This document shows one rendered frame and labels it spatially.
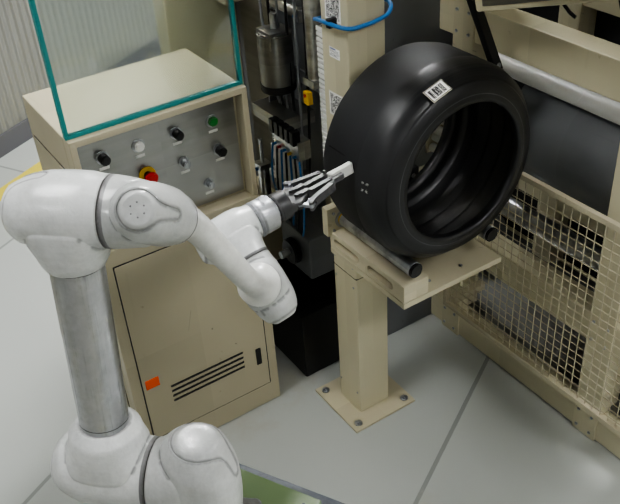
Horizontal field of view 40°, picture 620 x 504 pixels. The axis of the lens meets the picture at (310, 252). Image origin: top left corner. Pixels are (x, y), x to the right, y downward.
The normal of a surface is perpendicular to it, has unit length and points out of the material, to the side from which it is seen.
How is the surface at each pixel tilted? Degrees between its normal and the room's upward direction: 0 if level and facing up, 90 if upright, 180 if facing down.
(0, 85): 90
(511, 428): 0
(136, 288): 90
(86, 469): 81
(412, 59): 10
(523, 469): 0
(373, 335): 90
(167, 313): 90
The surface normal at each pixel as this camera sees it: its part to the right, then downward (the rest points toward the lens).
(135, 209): 0.02, -0.02
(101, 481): -0.15, 0.44
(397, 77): -0.40, -0.59
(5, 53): 0.89, 0.22
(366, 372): 0.55, 0.46
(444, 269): -0.06, -0.81
